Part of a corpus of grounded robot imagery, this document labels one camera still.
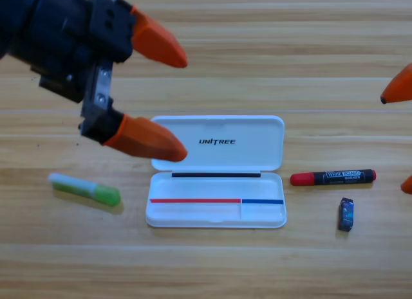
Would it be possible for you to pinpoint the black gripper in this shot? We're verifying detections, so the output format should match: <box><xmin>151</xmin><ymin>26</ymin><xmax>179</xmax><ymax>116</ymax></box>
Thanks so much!
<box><xmin>0</xmin><ymin>0</ymin><xmax>189</xmax><ymax>145</ymax></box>

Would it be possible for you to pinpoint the dark blue eraser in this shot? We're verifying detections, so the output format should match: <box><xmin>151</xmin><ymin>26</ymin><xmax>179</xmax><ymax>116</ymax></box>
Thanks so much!
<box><xmin>337</xmin><ymin>197</ymin><xmax>356</xmax><ymax>232</ymax></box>

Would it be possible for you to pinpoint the red whiteboard marker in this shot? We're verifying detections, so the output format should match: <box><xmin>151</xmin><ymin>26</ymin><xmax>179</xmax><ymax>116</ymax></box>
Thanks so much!
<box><xmin>290</xmin><ymin>168</ymin><xmax>377</xmax><ymax>187</ymax></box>

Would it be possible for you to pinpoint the green highlighter pen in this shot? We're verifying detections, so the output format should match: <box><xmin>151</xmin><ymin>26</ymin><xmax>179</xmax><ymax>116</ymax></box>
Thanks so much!
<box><xmin>48</xmin><ymin>172</ymin><xmax>122</xmax><ymax>207</ymax></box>

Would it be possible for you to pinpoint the white Unitree pencil case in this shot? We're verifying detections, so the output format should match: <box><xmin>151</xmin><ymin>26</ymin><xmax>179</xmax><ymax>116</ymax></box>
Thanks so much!
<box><xmin>145</xmin><ymin>114</ymin><xmax>287</xmax><ymax>229</ymax></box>

